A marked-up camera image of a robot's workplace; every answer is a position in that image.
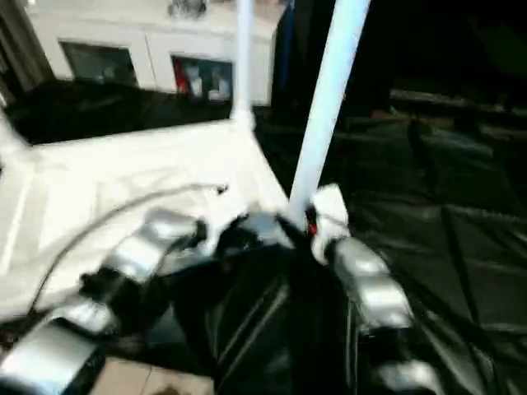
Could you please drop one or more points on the white plastic table leg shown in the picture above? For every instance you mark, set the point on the white plastic table leg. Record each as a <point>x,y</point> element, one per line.
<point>12,140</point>
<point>243,58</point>
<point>325,99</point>

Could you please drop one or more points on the white plastic table top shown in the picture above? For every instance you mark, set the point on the white plastic table top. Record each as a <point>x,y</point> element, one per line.
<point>99,181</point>

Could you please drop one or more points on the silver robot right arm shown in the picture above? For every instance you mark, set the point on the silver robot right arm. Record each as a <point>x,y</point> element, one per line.
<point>370,288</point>

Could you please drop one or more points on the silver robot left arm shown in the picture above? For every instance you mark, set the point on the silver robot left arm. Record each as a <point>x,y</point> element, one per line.
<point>132,255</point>

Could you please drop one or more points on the black mat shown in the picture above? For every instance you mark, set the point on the black mat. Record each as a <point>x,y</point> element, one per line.
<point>346,329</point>

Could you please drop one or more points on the black robot left foot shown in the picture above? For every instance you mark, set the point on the black robot left foot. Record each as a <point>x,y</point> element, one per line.
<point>171,390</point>

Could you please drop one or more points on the dark grey bar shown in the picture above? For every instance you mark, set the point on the dark grey bar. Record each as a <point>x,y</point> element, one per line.
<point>461,100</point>

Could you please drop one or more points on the white glass-door cabinet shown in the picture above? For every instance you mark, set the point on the white glass-door cabinet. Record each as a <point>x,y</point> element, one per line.
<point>140,41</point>

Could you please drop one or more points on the shiny silver ornament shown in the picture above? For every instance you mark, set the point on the shiny silver ornament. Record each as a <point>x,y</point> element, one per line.
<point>188,8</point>

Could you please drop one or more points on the grey metal rack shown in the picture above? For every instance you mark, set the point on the grey metal rack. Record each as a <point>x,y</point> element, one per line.
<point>16,37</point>

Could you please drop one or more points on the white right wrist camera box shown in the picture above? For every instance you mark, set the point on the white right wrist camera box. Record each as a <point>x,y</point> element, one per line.
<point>329,218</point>

